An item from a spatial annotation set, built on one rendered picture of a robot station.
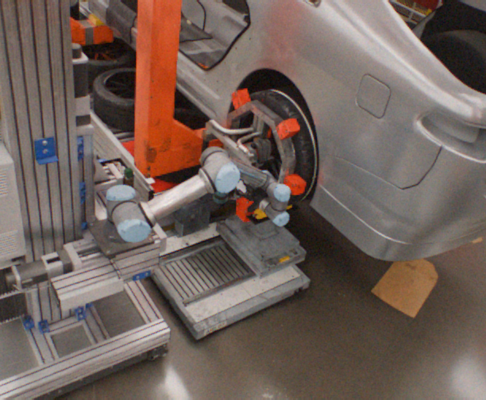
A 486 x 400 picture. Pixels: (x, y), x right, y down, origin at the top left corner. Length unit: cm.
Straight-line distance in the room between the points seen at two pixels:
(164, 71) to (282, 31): 65
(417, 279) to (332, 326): 79
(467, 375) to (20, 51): 279
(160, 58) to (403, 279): 212
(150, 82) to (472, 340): 242
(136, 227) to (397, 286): 206
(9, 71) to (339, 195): 154
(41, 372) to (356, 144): 175
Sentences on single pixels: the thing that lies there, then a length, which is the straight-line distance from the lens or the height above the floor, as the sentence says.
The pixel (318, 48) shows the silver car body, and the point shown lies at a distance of 255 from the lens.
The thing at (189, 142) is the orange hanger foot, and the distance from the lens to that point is 322.
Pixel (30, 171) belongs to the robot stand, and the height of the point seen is 114.
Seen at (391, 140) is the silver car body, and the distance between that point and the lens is 232.
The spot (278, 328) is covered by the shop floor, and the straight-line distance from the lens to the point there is 315.
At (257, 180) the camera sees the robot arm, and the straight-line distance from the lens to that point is 244.
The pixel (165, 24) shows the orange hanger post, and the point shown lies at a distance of 277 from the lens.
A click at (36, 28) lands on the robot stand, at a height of 169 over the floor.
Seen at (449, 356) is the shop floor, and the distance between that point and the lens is 342.
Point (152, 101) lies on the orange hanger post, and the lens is 292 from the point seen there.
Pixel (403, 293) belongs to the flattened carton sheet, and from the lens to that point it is 362.
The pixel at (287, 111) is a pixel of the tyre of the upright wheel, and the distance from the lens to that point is 274.
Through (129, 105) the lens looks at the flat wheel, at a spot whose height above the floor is 50.
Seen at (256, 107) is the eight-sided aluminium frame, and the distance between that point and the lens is 280.
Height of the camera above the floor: 239
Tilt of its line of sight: 37 degrees down
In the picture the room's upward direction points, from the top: 10 degrees clockwise
